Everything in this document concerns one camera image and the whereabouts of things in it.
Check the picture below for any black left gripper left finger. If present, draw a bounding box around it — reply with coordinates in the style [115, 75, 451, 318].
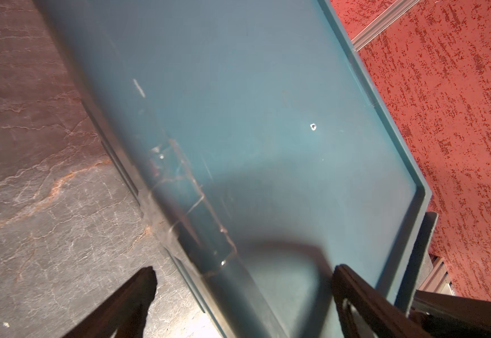
[65, 266, 158, 337]

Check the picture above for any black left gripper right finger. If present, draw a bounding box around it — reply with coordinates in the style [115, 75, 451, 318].
[331, 264, 430, 337]

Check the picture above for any teal drawer cabinet box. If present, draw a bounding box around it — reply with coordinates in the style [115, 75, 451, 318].
[36, 1, 431, 337]

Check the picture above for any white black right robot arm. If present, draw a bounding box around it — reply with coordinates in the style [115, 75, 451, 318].
[409, 290, 491, 337]

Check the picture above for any clear tape on cabinet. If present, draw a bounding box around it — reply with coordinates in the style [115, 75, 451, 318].
[141, 139, 237, 277]

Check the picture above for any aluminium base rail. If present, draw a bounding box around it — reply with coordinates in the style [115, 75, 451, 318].
[416, 254, 456, 296]

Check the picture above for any left aluminium corner post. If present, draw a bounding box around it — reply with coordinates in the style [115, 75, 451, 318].
[351, 0, 420, 52]

